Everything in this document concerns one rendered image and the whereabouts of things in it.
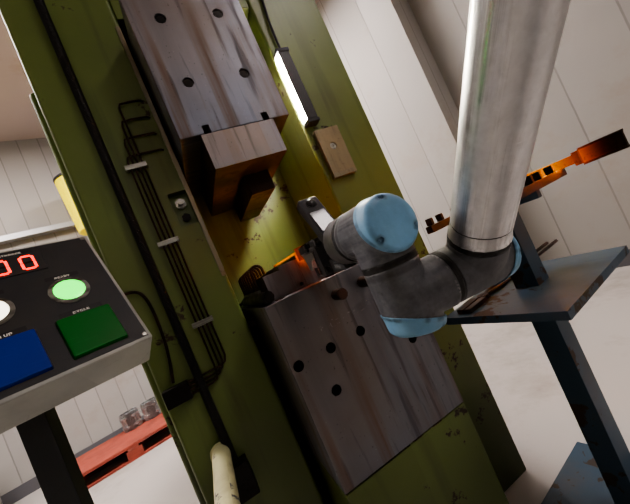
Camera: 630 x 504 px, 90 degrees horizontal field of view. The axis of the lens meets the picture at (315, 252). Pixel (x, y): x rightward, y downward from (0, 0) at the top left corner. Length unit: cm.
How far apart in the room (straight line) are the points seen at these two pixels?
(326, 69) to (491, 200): 94
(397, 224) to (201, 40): 76
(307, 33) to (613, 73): 227
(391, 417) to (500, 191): 60
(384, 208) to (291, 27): 98
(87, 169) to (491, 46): 91
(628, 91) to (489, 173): 268
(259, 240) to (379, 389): 74
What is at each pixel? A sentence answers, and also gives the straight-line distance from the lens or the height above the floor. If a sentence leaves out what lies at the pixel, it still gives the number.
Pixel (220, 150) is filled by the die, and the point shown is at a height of 131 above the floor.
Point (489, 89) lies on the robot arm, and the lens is 41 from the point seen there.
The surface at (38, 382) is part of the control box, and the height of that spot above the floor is 96.
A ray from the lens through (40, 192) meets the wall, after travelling 508.
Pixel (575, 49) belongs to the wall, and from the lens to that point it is 318.
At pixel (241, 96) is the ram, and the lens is 95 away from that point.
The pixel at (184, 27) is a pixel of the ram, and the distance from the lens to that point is 106.
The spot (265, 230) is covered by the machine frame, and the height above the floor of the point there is 116.
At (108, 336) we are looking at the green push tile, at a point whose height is 99.
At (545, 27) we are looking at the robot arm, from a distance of 41.
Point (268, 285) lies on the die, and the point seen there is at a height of 96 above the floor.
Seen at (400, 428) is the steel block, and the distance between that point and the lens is 89.
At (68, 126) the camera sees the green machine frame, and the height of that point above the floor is 154.
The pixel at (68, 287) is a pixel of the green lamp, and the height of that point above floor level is 109.
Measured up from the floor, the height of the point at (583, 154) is 94.
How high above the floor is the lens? 96
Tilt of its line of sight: 2 degrees up
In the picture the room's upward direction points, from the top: 24 degrees counter-clockwise
